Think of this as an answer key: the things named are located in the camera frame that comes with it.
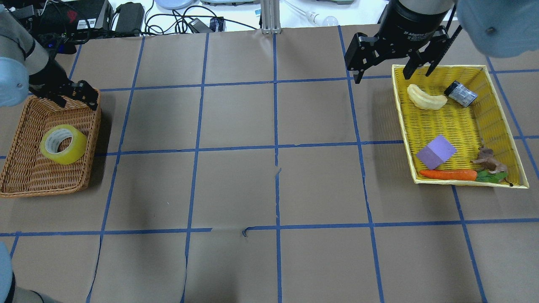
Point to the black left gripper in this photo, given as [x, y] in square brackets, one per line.
[45, 78]

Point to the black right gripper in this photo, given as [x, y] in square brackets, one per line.
[407, 26]

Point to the yellow clear tape roll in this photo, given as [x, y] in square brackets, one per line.
[63, 144]

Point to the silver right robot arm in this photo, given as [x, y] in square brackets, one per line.
[497, 28]

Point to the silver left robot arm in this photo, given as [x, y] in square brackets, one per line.
[25, 66]

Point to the pale banana slice toy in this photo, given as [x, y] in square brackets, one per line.
[424, 101]

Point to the black mini computer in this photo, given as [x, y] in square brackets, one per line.
[76, 18]

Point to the yellow plastic basket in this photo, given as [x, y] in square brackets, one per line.
[483, 123]

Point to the black power adapter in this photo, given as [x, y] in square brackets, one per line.
[129, 19]

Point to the brown wicker basket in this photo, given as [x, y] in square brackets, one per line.
[26, 172]

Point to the purple block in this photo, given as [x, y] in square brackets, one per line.
[437, 152]

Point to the white light bulb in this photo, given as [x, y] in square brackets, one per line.
[321, 20]

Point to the brown toy animal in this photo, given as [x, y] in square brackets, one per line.
[488, 162]

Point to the blue plate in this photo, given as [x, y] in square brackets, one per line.
[173, 4]

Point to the orange toy carrot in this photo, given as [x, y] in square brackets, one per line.
[458, 174]

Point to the aluminium frame post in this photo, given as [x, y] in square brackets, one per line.
[270, 17]

